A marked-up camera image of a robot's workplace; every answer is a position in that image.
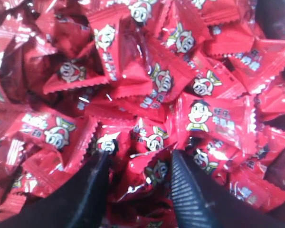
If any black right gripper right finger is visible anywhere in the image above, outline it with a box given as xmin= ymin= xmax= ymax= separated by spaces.
xmin=171 ymin=150 xmax=285 ymax=228

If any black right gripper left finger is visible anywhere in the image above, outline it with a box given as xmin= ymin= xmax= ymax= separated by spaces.
xmin=0 ymin=152 xmax=109 ymax=228

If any red candy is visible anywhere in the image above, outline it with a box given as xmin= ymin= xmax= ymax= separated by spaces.
xmin=106 ymin=144 xmax=178 ymax=228

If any pile of red candies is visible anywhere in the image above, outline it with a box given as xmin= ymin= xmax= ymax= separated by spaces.
xmin=0 ymin=0 xmax=285 ymax=228

